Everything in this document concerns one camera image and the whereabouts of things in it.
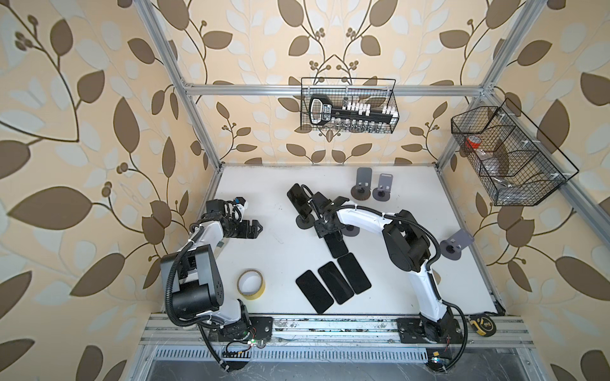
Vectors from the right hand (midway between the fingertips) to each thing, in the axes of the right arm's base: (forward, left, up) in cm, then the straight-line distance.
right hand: (327, 229), depth 98 cm
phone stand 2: (-2, -9, +1) cm, 9 cm away
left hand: (-2, +33, +8) cm, 34 cm away
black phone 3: (-7, -3, 0) cm, 7 cm away
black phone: (-25, +6, 0) cm, 26 cm away
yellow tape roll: (-26, +26, +2) cm, 37 cm away
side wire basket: (0, -59, +34) cm, 68 cm away
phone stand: (+3, +9, -1) cm, 10 cm away
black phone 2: (-19, -9, -1) cm, 21 cm away
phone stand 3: (+18, -17, +3) cm, 25 cm away
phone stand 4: (-13, -45, +4) cm, 47 cm away
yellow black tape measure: (-38, -47, +2) cm, 60 cm away
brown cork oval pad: (-22, -38, 0) cm, 44 cm away
